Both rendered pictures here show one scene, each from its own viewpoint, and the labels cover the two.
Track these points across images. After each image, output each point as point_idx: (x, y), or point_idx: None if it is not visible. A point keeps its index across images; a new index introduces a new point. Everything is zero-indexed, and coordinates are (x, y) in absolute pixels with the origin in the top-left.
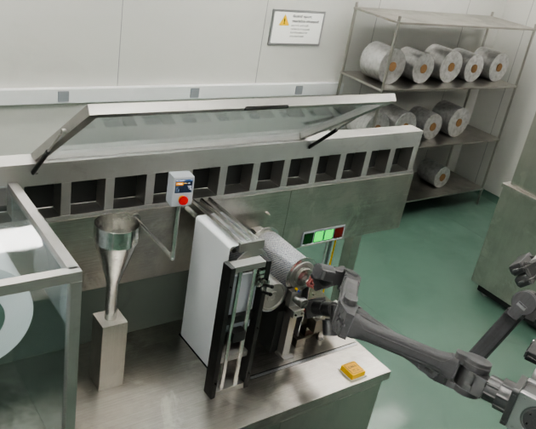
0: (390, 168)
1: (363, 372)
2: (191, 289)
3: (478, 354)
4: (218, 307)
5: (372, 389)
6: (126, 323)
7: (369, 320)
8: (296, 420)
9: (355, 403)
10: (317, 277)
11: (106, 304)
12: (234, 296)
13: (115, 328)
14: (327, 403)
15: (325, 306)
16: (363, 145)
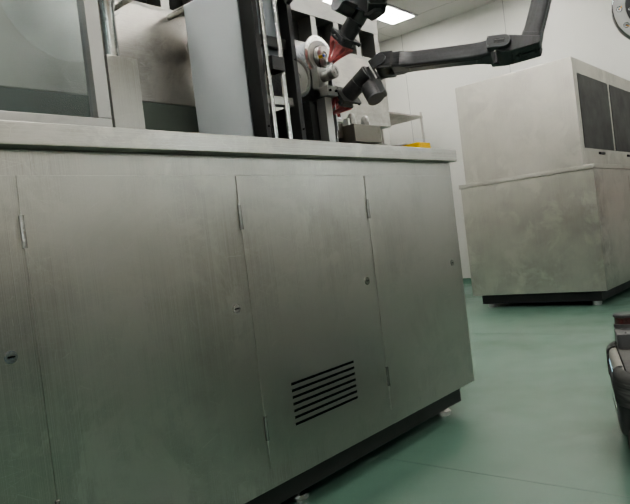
0: (360, 50)
1: (428, 143)
2: (201, 97)
3: (540, 2)
4: (243, 19)
5: (445, 179)
6: (135, 59)
7: (412, 51)
8: (380, 183)
9: (434, 193)
10: (339, 3)
11: (104, 35)
12: (257, 2)
13: (122, 61)
14: (405, 174)
15: (358, 71)
16: (328, 13)
